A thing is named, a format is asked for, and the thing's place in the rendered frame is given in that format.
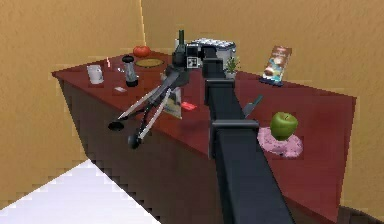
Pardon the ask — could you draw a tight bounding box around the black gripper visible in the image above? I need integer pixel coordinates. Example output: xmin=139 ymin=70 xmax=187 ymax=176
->
xmin=107 ymin=44 xmax=191 ymax=150

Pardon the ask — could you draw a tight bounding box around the red candy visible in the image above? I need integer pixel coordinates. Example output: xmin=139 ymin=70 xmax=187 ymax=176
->
xmin=180 ymin=101 xmax=198 ymax=112

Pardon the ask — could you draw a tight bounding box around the pale printed card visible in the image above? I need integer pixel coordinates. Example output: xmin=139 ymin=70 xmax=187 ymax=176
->
xmin=163 ymin=87 xmax=184 ymax=120

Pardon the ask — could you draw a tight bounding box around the black pepper grinder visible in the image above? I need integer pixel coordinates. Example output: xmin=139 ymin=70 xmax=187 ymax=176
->
xmin=121 ymin=54 xmax=140 ymax=88

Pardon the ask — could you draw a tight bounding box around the brown round plate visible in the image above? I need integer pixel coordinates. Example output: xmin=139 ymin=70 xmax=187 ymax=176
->
xmin=134 ymin=57 xmax=165 ymax=69

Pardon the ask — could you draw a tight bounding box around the red tomato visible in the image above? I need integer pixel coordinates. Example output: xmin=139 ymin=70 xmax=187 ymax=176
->
xmin=132 ymin=45 xmax=152 ymax=58

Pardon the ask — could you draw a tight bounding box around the white mug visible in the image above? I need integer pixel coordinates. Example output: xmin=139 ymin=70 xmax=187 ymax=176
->
xmin=86 ymin=64 xmax=105 ymax=85

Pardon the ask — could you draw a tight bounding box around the dark green bottle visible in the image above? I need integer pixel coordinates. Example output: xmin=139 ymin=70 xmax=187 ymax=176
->
xmin=178 ymin=29 xmax=186 ymax=51

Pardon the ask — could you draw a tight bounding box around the small potted plant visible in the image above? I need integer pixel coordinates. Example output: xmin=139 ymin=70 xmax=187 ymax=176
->
xmin=224 ymin=56 xmax=241 ymax=80

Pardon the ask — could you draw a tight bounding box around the grey knife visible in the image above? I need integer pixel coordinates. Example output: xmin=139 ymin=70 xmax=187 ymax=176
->
xmin=242 ymin=94 xmax=264 ymax=118

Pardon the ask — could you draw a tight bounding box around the green apple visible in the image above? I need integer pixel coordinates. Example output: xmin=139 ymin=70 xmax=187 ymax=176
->
xmin=269 ymin=111 xmax=299 ymax=142

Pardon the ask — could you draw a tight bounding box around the brown printed box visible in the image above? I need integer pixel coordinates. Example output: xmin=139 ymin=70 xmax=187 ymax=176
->
xmin=259 ymin=45 xmax=293 ymax=88

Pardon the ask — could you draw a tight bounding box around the dark red table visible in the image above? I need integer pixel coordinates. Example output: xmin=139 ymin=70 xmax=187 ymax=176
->
xmin=51 ymin=49 xmax=358 ymax=224

